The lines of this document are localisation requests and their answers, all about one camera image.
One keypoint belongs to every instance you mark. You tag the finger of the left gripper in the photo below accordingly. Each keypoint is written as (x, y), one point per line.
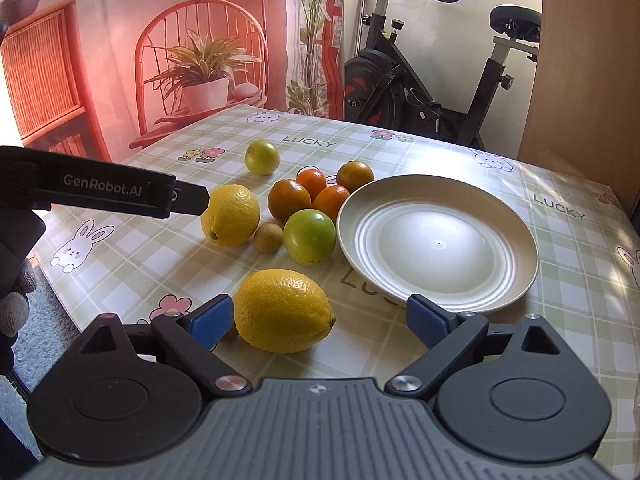
(189, 198)

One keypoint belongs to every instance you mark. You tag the black exercise bike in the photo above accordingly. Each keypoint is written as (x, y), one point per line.
(383, 91)

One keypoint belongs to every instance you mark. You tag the large yellow lemon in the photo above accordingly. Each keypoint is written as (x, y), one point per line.
(281, 311)

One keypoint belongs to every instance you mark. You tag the gloved left hand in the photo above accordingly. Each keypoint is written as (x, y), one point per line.
(20, 231)

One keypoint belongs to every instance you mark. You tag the checkered green tablecloth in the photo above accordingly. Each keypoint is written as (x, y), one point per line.
(587, 286)

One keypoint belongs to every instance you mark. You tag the wooden board panel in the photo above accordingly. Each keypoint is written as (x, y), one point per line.
(583, 118)

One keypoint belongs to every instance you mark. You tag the cream round plate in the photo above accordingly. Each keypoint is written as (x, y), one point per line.
(444, 239)

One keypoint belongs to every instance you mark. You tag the small brown kiwi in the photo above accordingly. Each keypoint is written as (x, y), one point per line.
(268, 238)

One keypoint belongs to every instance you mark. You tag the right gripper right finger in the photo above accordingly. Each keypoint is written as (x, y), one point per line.
(451, 340)

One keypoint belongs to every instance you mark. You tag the greenish orange tangerine back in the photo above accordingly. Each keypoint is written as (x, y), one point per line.
(354, 175)

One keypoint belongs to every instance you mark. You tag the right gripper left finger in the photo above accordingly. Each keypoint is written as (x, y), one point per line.
(187, 342)

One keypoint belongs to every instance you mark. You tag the bright orange tangerine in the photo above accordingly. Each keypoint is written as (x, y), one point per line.
(312, 180)

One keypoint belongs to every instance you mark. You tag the dark orange tangerine front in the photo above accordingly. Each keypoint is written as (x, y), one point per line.
(285, 198)

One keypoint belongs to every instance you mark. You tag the printed room backdrop cloth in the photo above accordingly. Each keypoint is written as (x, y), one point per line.
(81, 76)

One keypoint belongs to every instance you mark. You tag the small green lime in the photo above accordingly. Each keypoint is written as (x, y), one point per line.
(262, 158)

